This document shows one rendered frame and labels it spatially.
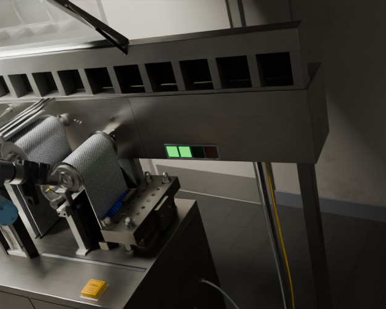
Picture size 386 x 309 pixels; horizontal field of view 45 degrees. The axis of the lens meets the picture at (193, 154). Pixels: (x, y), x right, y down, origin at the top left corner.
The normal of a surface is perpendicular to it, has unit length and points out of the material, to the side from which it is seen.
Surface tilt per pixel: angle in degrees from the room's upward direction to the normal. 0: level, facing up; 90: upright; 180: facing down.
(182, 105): 90
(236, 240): 0
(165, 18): 90
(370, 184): 90
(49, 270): 0
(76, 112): 90
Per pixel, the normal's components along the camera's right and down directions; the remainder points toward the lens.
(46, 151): 0.89, 0.05
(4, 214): 0.68, 0.21
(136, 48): -0.40, 0.52
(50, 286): -0.23, -0.85
